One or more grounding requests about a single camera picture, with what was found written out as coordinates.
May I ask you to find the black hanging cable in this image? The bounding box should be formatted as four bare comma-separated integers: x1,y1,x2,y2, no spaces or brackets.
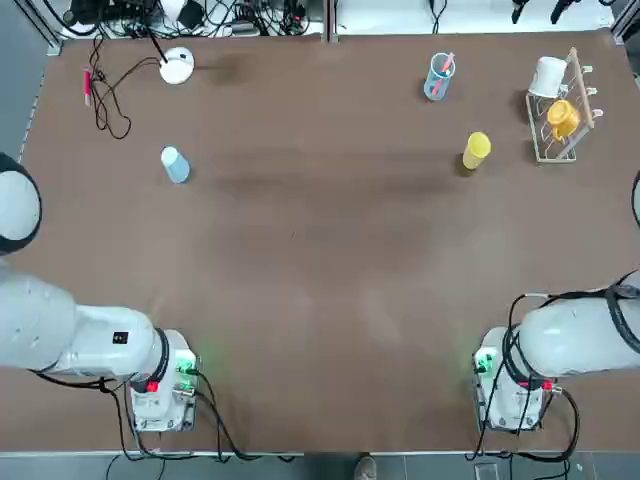
428,0,448,35

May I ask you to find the clear measuring beaker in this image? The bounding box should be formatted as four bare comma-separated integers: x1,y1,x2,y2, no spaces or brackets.
423,52,458,101

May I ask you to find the black right base cable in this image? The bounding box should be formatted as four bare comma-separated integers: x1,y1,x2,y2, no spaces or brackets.
467,387,581,462

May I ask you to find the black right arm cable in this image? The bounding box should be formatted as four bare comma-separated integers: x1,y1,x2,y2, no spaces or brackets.
502,272,640,396

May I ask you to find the black left base cable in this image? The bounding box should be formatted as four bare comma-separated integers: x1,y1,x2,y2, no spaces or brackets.
107,369,304,464

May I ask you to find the clear acrylic mug rack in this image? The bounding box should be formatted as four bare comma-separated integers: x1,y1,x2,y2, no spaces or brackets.
524,47,605,165

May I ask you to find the aluminium frame post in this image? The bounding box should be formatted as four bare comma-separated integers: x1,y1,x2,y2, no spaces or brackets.
323,0,338,44

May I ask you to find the white desk lamp black stem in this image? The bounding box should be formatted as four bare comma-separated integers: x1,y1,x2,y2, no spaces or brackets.
144,0,202,85

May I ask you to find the thin black lamp cable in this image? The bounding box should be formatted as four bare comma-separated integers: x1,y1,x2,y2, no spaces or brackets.
88,34,166,140

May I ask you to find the yellow plastic cup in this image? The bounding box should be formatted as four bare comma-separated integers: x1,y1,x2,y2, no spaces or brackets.
461,131,492,171

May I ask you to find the pink red pen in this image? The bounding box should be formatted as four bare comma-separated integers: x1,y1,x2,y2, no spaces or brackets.
432,52,457,96

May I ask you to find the black base cable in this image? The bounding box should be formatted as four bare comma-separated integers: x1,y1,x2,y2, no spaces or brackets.
107,369,304,464
467,387,581,462

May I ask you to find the person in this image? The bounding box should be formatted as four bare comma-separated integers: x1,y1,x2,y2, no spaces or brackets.
354,453,378,480

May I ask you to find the blue plastic cup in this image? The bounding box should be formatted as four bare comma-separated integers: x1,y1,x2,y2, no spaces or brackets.
160,145,192,185

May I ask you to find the yellow mug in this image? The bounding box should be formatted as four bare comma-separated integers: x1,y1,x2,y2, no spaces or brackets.
546,99,581,137

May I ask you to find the white mug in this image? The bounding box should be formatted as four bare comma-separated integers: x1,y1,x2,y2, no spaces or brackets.
527,56,569,98

